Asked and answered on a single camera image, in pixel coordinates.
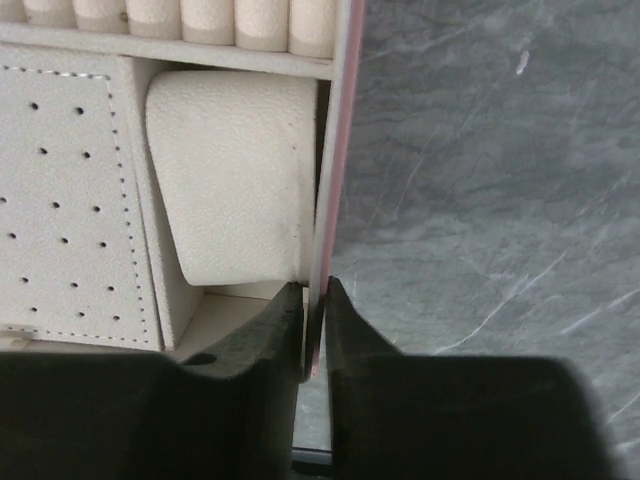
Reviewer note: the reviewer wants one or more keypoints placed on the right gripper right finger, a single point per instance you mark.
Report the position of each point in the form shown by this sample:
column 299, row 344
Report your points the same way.
column 400, row 416

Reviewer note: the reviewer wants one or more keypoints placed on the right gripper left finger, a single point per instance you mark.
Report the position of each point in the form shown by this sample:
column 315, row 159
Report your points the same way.
column 227, row 412

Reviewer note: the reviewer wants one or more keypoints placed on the pink jewelry box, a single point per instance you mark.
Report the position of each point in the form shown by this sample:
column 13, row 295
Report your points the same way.
column 152, row 152

